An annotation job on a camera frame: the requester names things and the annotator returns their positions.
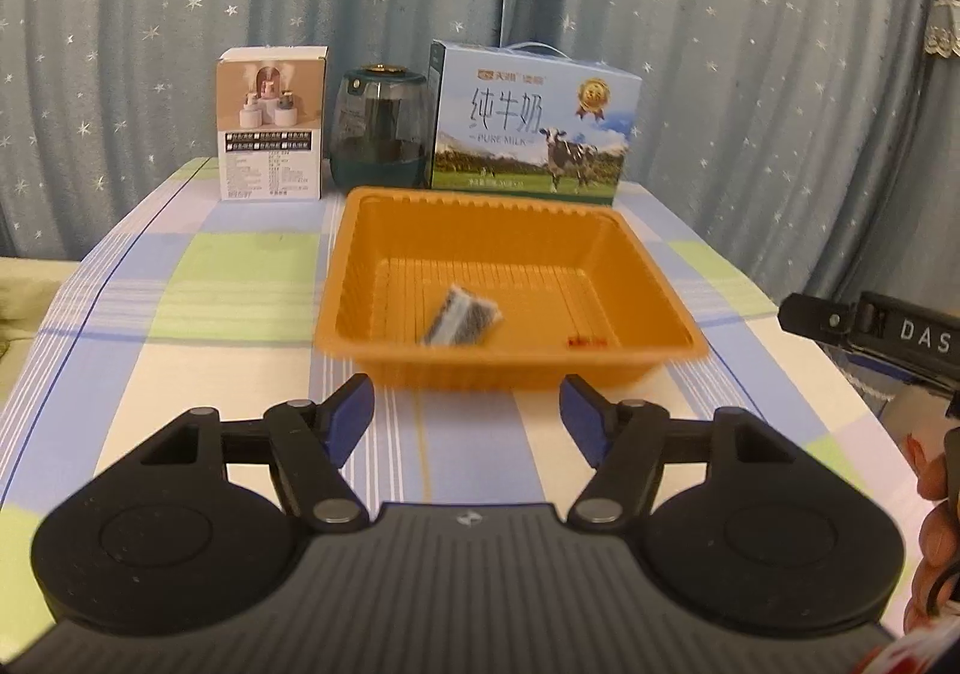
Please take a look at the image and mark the orange plastic tray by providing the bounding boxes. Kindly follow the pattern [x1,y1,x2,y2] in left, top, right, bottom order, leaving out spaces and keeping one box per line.
[313,186,710,391]

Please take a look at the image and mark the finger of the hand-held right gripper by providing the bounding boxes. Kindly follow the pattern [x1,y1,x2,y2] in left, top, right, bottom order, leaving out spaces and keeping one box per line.
[778,293,863,345]

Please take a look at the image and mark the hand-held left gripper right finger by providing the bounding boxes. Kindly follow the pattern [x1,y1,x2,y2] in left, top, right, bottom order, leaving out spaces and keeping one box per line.
[561,374,807,534]

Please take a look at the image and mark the person's right hand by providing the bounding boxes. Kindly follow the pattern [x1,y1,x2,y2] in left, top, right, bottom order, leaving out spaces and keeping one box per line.
[902,434,960,645]

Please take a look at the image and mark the blue milk carton box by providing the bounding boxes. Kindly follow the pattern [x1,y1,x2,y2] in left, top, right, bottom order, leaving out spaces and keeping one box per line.
[427,40,644,208]

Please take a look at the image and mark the lace trimmed cloth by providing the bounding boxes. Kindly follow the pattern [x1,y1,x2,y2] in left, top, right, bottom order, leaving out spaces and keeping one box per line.
[919,0,960,61]

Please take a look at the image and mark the small clear snack packet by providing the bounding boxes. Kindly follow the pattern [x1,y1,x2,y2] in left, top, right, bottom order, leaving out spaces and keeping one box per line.
[420,284,502,349]

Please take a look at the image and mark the humidifier product box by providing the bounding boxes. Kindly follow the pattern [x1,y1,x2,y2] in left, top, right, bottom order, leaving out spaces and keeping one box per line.
[216,46,331,202]

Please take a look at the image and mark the blue star curtain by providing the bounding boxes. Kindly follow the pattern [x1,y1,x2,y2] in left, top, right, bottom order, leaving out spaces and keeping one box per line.
[0,0,960,315]

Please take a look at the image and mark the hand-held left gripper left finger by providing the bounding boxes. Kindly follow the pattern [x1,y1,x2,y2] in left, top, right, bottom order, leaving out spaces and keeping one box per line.
[139,374,376,534]

